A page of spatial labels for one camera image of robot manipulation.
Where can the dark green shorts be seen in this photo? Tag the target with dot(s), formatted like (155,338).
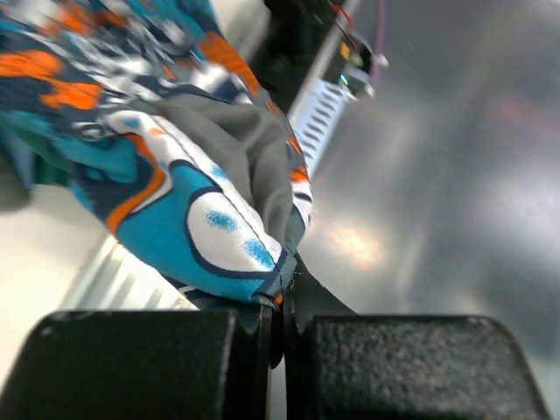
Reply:
(26,163)

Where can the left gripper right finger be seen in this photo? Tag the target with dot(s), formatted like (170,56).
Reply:
(340,364)

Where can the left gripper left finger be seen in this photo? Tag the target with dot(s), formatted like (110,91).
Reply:
(143,365)

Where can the orange teal patterned shorts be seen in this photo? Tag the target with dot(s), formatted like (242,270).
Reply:
(165,136)

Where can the slotted cable duct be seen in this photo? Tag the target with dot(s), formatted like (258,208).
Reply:
(317,117)

